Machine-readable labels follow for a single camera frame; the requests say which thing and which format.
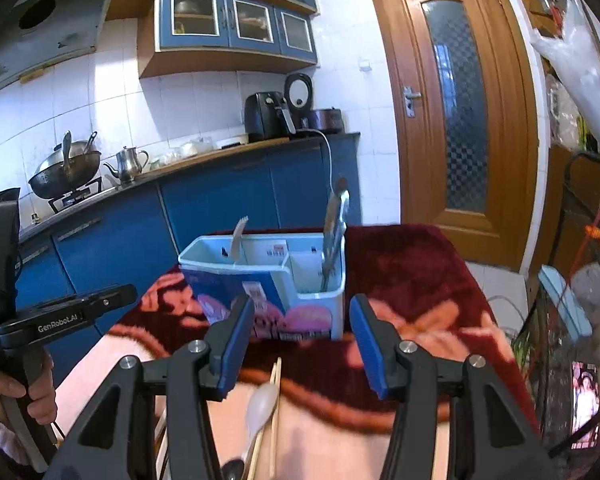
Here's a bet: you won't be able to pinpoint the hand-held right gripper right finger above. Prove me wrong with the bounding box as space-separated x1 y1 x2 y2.
349 294 556 480

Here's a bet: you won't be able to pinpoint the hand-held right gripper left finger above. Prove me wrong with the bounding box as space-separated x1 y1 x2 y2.
42 294 256 480

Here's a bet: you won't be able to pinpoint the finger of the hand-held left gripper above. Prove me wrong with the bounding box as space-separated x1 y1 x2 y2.
30 284 138 322

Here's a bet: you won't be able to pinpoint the white plastic spoon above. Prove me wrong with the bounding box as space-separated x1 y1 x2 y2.
240 384 280 476

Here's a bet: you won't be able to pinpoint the wooden chopstick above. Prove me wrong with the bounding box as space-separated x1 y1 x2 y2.
269 357 283 480
242 360 281 480

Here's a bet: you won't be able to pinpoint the light blue utensil holder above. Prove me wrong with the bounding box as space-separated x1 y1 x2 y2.
178 232 347 342

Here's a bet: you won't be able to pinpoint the white knives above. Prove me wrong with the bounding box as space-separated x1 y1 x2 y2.
230 216 249 265

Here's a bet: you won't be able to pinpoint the person's left hand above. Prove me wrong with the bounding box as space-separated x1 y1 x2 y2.
0 347 58 428

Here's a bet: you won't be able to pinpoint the red floral blanket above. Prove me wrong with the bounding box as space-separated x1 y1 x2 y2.
55 224 541 480

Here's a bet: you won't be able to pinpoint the gas stove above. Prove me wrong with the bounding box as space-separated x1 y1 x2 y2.
47 177 118 213

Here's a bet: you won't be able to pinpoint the steel kettle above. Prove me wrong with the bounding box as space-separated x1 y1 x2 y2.
103 146 150 184

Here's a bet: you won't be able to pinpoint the metal wok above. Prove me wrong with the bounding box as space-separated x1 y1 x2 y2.
28 150 102 200

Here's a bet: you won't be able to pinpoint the blue base cabinets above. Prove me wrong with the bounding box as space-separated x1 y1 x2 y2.
10 132 363 361

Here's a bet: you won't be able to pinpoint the metal ladle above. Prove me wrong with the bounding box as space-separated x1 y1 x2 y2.
61 131 74 181

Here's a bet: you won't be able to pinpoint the wooden door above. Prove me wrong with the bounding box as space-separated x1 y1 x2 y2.
365 0 538 271

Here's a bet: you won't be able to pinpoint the glass lidded bowl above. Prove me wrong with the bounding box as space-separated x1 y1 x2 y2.
180 139 214 157

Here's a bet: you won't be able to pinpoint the light blue box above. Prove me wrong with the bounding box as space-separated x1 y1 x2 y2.
537 266 593 338

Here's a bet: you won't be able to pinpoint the printed photo card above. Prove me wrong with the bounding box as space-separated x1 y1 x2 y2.
571 360 600 450

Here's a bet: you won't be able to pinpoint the wooden shelf niche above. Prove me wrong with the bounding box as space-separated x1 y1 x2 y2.
502 0 600 281

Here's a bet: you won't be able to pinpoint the dark slow cooker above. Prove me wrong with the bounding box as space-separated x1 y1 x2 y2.
307 107 343 135

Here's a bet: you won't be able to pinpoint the black air fryer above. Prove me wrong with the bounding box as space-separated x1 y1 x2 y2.
244 92 298 143

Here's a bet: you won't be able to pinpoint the black rice cooker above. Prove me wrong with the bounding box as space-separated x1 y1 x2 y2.
285 72 312 128

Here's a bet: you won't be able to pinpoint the grey range hood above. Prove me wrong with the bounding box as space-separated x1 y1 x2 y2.
0 0 121 101

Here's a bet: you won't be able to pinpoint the white plastic bag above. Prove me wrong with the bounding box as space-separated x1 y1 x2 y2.
530 0 600 146

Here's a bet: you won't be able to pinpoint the white power cable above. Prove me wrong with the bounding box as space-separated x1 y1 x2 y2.
300 129 334 196

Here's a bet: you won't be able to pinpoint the metal door handle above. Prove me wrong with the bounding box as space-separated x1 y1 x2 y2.
402 86 423 119

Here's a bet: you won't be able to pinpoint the black wire cart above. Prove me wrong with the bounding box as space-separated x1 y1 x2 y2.
527 152 600 461

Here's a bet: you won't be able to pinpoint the blue glass-front wall cabinet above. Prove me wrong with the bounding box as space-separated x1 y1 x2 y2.
137 0 320 80

